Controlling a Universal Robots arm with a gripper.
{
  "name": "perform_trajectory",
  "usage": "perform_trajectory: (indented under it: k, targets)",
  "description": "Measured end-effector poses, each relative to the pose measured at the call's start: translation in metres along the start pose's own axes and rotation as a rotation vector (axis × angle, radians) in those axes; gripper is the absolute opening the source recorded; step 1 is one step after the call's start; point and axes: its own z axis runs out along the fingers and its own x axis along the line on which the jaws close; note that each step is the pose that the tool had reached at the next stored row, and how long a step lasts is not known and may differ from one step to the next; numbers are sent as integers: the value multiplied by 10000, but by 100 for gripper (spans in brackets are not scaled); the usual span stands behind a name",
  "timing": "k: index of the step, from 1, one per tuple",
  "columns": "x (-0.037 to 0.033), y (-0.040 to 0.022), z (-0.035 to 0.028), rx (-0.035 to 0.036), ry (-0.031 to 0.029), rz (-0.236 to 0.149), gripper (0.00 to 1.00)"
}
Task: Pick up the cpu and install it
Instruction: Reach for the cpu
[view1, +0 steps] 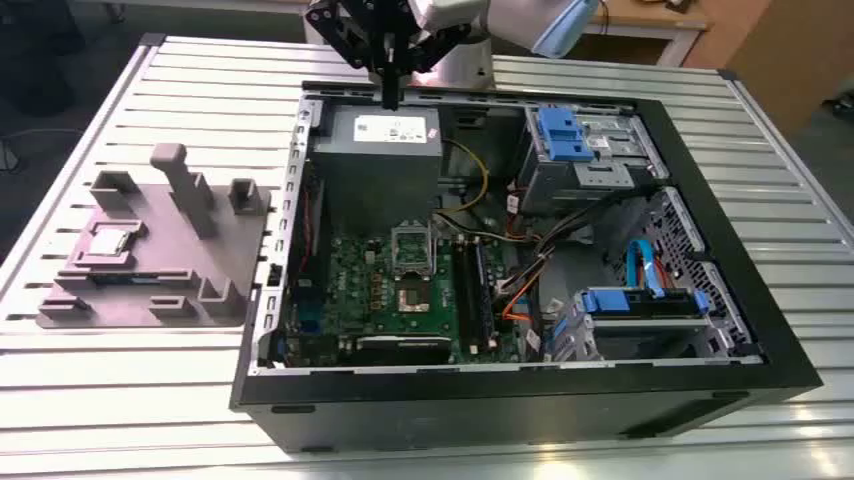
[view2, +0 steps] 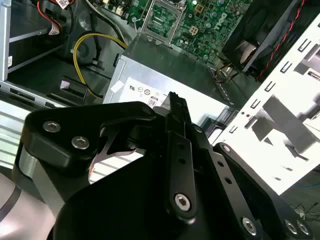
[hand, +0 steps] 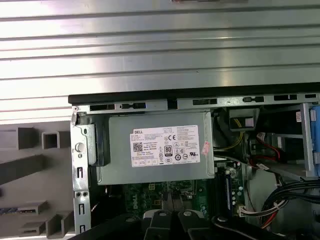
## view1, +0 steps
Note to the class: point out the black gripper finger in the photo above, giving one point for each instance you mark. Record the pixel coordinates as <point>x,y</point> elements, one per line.
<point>430,50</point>
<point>347,35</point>

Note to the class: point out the metal drive cage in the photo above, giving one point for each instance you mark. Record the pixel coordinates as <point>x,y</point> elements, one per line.
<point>601,175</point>

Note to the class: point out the green motherboard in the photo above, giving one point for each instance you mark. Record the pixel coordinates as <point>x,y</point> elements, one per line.
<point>354,300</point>

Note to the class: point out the installed RAM stick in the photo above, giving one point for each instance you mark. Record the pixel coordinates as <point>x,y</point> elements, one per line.
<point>486,285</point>

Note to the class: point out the CPU with silver top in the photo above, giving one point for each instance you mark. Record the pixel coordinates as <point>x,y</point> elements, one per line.
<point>113,242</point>

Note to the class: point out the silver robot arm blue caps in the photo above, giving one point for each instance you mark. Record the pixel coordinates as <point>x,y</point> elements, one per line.
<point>467,65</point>

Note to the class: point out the black RAM slot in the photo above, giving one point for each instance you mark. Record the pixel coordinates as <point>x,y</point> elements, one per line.
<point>464,295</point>

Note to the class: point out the blue board connector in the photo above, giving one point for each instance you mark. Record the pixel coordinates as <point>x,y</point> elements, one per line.
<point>311,320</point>

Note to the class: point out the hard disk in blue carrier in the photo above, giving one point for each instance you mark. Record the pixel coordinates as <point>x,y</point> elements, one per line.
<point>610,302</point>

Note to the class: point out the RAM stick on rack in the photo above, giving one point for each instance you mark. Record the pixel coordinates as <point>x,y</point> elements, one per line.
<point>127,279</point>

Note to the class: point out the metal disk bay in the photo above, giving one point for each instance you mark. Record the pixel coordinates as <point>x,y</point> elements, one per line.
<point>667,327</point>

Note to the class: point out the black PC case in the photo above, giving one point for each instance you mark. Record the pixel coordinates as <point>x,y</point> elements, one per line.
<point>467,415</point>

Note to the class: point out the brown wooden cabinet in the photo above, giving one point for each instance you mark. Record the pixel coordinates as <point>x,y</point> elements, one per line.
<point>787,50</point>

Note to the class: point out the grey power supply unit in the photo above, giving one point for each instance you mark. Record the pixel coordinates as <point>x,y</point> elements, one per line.
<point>374,175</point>

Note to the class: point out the wooden desk white frame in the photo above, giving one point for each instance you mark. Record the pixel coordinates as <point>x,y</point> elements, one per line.
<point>667,20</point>

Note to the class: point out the grey parts rack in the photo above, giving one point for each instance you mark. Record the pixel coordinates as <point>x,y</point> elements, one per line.
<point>167,250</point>

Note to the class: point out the blue drive latch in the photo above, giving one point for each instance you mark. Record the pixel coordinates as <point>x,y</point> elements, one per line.
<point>563,135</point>

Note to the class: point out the black graphics card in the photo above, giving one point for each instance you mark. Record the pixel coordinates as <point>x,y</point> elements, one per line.
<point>400,350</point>

